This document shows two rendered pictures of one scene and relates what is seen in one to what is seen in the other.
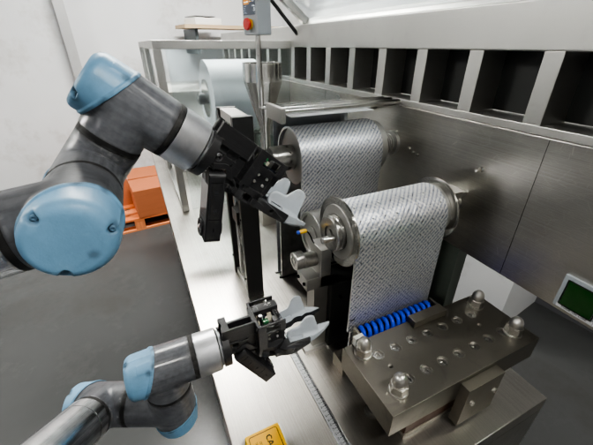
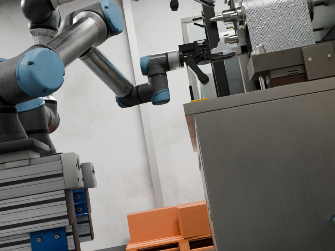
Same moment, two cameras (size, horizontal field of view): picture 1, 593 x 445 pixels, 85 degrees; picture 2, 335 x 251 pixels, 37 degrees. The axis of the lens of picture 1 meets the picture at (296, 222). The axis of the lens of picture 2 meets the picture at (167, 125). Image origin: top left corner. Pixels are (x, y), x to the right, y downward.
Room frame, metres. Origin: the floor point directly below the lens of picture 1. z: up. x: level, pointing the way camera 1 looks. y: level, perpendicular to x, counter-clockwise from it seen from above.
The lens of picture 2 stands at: (-1.28, -0.65, 0.66)
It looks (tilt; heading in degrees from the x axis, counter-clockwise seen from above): 6 degrees up; 28
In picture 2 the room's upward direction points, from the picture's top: 10 degrees counter-clockwise
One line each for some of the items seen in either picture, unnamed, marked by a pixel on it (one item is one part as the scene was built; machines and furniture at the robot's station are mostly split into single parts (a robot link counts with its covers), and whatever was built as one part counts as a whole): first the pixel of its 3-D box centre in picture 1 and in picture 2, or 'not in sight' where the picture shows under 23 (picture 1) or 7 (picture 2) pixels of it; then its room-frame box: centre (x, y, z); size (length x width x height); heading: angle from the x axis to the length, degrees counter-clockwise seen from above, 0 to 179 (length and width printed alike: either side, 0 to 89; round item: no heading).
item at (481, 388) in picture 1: (476, 395); (319, 61); (0.41, -0.36, 0.97); 0.10 x 0.03 x 0.11; 115
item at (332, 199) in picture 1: (338, 231); (242, 16); (0.57, -0.09, 1.25); 0.15 x 0.01 x 0.15; 25
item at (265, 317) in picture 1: (252, 332); (195, 54); (0.43, 0.08, 1.12); 0.12 x 0.08 x 0.09; 115
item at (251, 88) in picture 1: (266, 157); not in sight; (1.27, 0.12, 1.19); 0.14 x 0.14 x 0.57
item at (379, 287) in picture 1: (394, 284); (282, 39); (0.57, -0.22, 1.11); 0.23 x 0.01 x 0.18; 115
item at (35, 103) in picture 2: not in sight; (30, 114); (0.08, 0.62, 0.98); 0.13 x 0.12 x 0.14; 25
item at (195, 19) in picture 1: (202, 20); not in sight; (3.79, 0.93, 1.79); 0.31 x 0.29 x 0.08; 123
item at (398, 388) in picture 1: (400, 382); (260, 49); (0.37, -0.19, 1.05); 0.04 x 0.04 x 0.04
